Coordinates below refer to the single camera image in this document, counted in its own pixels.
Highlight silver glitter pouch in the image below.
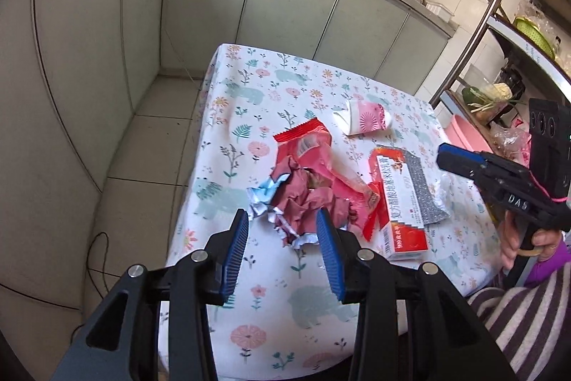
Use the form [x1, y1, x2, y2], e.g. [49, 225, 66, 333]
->
[404, 150, 449, 225]

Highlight red white medicine box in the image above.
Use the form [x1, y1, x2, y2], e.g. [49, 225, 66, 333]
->
[370, 148, 428, 261]

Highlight pink paper cup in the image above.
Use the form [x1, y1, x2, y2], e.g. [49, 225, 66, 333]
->
[333, 100, 392, 136]

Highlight red snack wrapper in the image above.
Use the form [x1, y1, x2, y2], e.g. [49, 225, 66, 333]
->
[274, 118, 380, 241]

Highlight maroon foil wrapper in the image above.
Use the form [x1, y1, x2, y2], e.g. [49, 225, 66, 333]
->
[247, 156, 357, 250]

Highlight purple sleeve forearm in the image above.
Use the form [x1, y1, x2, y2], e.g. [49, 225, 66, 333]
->
[525, 240, 571, 287]

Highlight grey kitchen cabinets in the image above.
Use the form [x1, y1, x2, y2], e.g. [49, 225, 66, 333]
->
[1, 0, 453, 380]

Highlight person's right hand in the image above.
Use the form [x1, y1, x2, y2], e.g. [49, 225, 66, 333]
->
[499, 211, 562, 271]

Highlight pink plastic basin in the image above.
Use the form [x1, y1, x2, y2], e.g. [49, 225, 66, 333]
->
[444, 114, 492, 153]

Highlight clear bag of nuts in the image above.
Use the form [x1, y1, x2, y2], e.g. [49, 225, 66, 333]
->
[490, 122, 531, 166]

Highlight cauliflower and scallions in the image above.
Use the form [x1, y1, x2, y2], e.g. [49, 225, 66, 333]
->
[461, 82, 513, 113]

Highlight black blender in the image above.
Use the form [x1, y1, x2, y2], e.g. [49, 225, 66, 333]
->
[495, 67, 526, 99]

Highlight striped clothing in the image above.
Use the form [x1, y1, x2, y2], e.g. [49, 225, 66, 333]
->
[469, 264, 570, 380]

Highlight floral bear tablecloth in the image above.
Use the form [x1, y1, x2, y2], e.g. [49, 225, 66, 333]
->
[167, 44, 499, 380]

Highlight metal shelving rack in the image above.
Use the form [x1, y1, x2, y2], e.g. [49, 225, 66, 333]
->
[430, 0, 570, 131]

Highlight green plastic colander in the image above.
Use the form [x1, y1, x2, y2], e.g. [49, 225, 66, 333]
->
[513, 16, 556, 60]

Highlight white plastic container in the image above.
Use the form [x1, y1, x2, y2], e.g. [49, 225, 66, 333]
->
[426, 1, 454, 23]

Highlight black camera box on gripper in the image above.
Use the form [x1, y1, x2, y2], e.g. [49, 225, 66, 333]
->
[529, 99, 570, 203]

